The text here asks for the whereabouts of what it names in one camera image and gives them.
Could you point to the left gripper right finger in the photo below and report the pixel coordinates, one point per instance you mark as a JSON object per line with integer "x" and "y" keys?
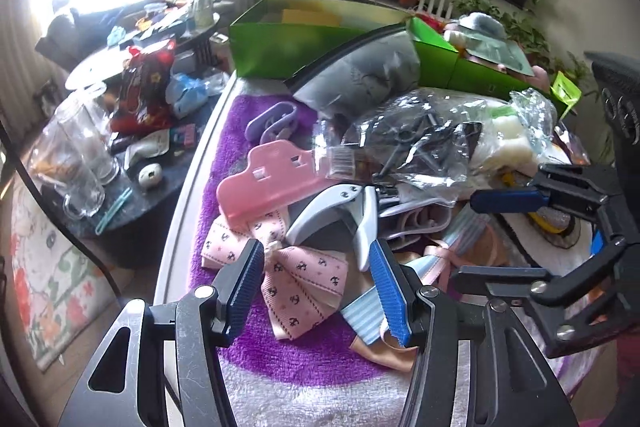
{"x": 397, "y": 286}

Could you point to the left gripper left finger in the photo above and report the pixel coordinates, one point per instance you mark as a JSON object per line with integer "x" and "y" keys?
{"x": 237, "y": 285}

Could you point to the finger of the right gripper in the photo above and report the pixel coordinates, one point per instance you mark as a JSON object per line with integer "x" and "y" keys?
{"x": 508, "y": 200}

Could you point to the pink anchor ribbon bow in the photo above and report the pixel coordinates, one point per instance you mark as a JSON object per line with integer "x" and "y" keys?
{"x": 302, "y": 286}

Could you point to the yellow cardboard box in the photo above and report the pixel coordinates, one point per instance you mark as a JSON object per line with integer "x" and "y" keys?
{"x": 310, "y": 18}

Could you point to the white sponge in plastic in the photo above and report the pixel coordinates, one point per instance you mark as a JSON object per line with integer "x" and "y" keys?
{"x": 513, "y": 139}

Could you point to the silver yellow scrub pad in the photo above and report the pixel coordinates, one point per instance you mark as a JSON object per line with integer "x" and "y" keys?
{"x": 549, "y": 222}

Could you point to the black items zip bag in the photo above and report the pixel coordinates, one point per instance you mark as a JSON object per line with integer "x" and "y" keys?
{"x": 380, "y": 127}

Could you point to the silver hole punch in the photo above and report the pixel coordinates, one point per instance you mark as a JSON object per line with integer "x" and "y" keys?
{"x": 353, "y": 204}

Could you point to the pink plastic clip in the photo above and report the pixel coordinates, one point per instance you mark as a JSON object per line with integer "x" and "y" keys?
{"x": 277, "y": 175}

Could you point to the green snack pouch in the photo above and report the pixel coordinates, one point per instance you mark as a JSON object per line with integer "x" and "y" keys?
{"x": 565, "y": 94}

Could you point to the pale green refill pouch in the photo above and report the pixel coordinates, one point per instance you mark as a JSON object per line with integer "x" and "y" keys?
{"x": 501, "y": 52}

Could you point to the purple plastic clip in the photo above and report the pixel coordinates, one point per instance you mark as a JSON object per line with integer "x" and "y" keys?
{"x": 278, "y": 122}

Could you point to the white router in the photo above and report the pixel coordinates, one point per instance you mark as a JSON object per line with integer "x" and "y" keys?
{"x": 440, "y": 10}

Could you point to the red gift bag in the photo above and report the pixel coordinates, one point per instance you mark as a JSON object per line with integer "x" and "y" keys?
{"x": 141, "y": 104}

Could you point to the glass mug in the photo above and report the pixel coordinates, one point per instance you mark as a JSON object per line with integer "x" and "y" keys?
{"x": 55, "y": 161}

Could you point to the green box left compartment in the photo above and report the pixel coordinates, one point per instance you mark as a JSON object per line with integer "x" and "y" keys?
{"x": 265, "y": 48}

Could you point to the round coffee table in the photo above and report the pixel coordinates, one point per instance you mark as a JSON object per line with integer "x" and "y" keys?
{"x": 108, "y": 64}

